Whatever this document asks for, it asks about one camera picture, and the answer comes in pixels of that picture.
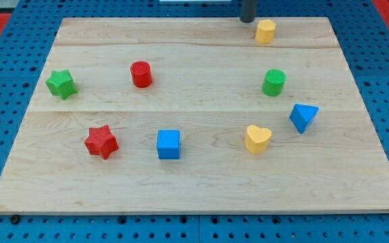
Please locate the red cylinder block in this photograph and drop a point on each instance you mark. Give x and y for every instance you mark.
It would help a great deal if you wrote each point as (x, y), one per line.
(141, 74)

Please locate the blue cube block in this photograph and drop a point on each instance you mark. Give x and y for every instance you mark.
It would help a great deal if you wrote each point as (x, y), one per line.
(168, 144)

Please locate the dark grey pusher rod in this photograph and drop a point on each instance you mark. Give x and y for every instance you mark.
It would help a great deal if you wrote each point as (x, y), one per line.
(248, 10)

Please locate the yellow hexagon block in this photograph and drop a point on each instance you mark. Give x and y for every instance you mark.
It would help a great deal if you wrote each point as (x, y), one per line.
(265, 31)

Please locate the green cylinder block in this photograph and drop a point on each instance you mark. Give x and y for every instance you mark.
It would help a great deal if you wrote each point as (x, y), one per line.
(273, 82)

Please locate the blue triangle block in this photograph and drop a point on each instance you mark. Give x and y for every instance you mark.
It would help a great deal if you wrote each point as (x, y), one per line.
(302, 116)

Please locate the green star block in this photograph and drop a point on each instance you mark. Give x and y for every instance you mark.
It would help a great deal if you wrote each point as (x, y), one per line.
(61, 84)

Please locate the red star block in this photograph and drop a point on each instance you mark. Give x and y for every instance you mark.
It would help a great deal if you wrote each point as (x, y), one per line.
(101, 142)

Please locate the yellow heart block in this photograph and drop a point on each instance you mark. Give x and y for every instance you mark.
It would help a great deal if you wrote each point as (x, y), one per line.
(257, 139)

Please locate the wooden board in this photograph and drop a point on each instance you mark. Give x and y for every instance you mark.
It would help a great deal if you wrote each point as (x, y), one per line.
(207, 76)

